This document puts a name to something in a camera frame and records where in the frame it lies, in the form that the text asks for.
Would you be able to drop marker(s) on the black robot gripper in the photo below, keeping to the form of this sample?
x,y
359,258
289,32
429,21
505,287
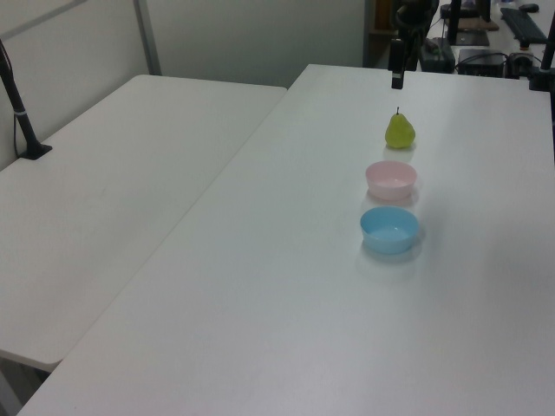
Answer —
x,y
416,13

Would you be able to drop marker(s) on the green pear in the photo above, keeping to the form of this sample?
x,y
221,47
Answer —
x,y
400,132

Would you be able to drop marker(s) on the pink plastic bowl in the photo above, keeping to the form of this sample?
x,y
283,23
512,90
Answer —
x,y
390,184

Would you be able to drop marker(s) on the blue plastic bowl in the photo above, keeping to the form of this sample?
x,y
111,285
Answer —
x,y
389,238

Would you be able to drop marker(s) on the black and green device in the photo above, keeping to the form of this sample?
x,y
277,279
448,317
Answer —
x,y
435,54

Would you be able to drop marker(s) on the black monitor stand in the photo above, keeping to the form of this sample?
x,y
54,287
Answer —
x,y
455,21

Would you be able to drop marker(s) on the black flat pad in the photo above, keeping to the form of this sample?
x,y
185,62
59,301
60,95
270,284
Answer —
x,y
472,38

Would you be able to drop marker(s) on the black electronics box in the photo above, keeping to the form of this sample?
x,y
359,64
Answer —
x,y
479,60

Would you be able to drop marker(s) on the brown wooden board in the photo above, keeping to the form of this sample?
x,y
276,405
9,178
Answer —
x,y
479,24

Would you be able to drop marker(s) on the grey device with orange knob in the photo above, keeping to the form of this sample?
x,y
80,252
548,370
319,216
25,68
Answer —
x,y
519,60

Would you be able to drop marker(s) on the black keyboard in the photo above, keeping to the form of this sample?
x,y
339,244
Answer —
x,y
522,24

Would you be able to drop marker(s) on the black computer mouse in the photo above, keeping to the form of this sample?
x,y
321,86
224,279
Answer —
x,y
529,7

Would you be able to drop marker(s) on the black clamp stand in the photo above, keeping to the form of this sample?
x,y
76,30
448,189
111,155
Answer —
x,y
539,80

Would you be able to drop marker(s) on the black camera pole with base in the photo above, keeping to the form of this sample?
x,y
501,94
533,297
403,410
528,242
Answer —
x,y
21,119

